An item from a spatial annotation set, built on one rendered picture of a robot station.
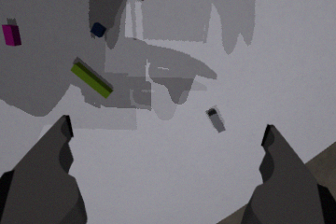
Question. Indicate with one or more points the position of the magenta rectangular block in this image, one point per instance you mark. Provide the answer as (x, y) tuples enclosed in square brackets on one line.
[(12, 35)]

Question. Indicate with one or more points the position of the grey rod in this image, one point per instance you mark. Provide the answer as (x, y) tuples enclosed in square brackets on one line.
[(216, 120)]

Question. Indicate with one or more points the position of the small blue cube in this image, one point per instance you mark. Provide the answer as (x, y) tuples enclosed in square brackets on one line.
[(98, 29)]

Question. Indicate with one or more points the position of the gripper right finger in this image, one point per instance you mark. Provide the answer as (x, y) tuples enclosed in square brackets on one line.
[(290, 194)]

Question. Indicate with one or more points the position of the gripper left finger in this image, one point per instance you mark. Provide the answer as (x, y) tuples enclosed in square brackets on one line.
[(39, 189)]

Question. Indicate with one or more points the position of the lime green rod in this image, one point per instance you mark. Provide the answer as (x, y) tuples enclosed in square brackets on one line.
[(91, 79)]

